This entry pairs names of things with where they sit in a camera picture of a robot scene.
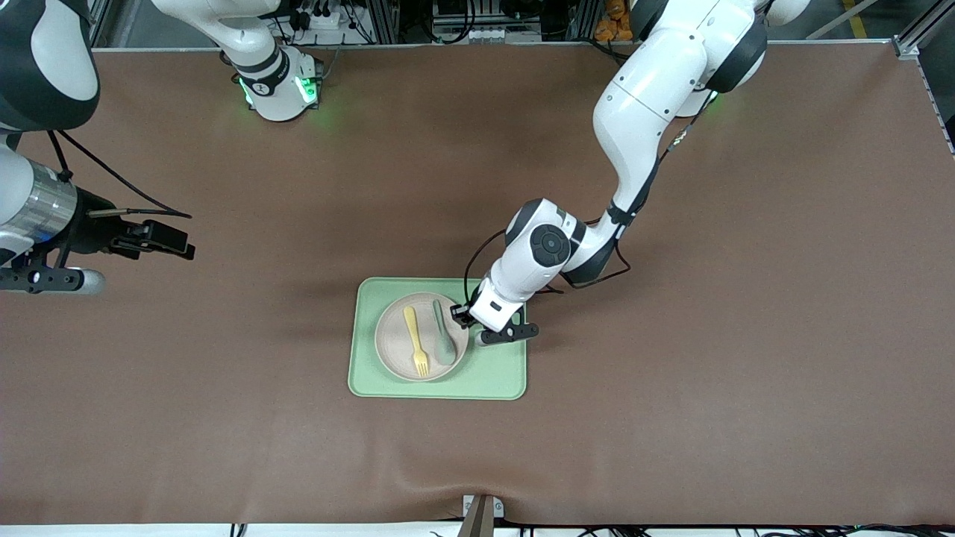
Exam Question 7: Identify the yellow plastic fork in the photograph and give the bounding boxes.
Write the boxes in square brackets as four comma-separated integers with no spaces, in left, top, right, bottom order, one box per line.
[404,306,430,377]

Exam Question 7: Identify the beige round plate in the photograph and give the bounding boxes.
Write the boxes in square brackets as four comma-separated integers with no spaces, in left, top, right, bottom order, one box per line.
[375,292,471,383]

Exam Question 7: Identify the pale green plastic spoon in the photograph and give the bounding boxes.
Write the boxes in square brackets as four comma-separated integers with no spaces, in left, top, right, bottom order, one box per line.
[432,298,457,367]

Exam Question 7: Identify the light green rectangular tray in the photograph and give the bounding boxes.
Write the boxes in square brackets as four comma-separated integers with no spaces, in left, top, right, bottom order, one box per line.
[348,277,527,401]

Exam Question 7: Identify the brown table mat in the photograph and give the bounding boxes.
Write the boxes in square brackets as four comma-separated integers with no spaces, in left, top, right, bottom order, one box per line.
[0,41,955,527]

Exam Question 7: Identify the white power strip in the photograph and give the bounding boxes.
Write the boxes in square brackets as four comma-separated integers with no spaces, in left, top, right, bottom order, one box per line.
[295,6,345,31]

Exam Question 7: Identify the pile of orange round items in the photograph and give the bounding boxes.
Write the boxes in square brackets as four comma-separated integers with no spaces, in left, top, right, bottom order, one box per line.
[595,0,635,42]

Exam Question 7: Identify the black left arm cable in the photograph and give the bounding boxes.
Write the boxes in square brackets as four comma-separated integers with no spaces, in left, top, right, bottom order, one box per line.
[463,93,713,305]

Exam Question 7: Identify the metal clamp bracket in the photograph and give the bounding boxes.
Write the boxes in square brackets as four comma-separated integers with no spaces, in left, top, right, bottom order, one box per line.
[461,494,505,537]

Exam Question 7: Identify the aluminium frame profile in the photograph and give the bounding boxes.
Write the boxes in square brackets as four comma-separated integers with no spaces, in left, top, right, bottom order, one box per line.
[892,0,955,60]

